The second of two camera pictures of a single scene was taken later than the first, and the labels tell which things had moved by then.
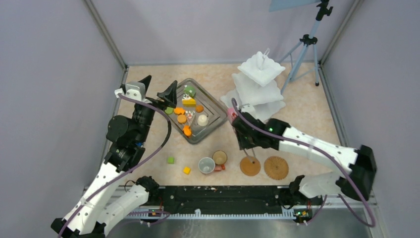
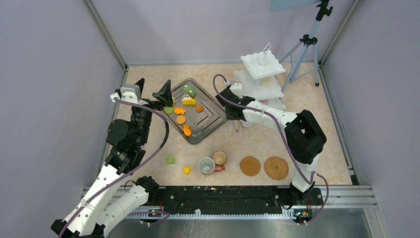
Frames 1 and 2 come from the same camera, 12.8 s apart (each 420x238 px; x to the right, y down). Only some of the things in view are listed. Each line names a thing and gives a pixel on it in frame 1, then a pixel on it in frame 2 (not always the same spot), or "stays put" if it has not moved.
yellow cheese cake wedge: (187, 101) stays put
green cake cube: (190, 89) stays put
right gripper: (243, 144) -> (228, 116)
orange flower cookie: (179, 110) stays put
